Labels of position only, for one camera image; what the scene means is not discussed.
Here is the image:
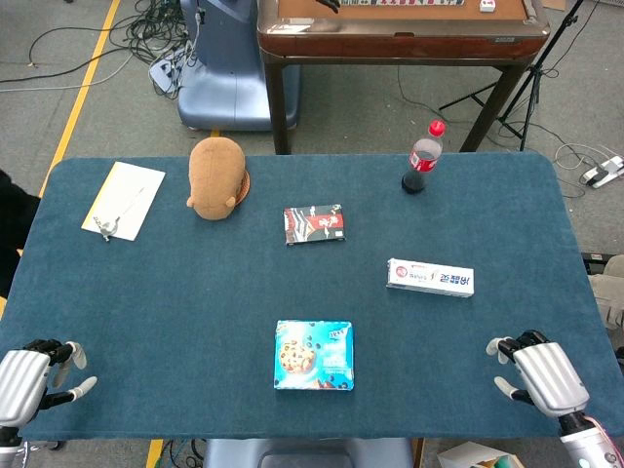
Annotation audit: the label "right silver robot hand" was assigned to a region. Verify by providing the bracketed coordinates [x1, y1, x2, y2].
[486, 330, 591, 420]

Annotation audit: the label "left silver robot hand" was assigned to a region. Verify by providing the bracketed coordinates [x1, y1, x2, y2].
[0, 338, 98, 429]

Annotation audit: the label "white toothpaste box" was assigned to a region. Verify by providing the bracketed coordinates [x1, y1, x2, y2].
[386, 257, 476, 299]

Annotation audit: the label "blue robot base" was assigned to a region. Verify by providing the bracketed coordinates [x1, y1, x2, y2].
[176, 0, 301, 133]

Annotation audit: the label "open cardboard box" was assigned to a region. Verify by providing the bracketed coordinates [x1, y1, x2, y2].
[436, 441, 527, 468]

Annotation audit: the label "blue cookie box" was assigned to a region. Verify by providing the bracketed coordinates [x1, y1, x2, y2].
[273, 319, 355, 392]

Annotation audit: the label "black and red box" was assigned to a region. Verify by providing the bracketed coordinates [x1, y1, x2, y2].
[283, 204, 348, 246]

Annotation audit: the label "white and yellow paper booklet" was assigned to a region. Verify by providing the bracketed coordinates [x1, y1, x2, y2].
[80, 161, 167, 243]

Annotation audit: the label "cola bottle red cap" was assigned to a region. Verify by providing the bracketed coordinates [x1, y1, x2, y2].
[401, 119, 448, 197]

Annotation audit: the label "grey robot torso base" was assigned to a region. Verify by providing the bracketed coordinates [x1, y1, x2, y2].
[202, 437, 415, 468]

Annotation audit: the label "blue felt table mat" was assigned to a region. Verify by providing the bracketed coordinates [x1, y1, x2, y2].
[0, 151, 624, 443]

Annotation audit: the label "brown plush capybara toy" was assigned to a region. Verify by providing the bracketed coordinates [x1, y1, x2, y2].
[185, 136, 248, 222]

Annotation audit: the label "black tripod stand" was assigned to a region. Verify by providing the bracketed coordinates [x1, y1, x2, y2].
[438, 0, 586, 152]

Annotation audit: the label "woven brown coaster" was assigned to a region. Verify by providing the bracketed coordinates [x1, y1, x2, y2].
[234, 169, 252, 206]

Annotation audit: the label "white power strip with plugs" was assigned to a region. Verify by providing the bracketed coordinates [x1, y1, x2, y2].
[148, 46, 189, 92]

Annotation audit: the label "brown wooden mahjong table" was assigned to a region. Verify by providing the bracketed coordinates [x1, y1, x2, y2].
[255, 0, 552, 156]

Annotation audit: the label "tangled black floor cables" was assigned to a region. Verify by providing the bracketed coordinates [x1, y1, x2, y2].
[0, 0, 196, 101]

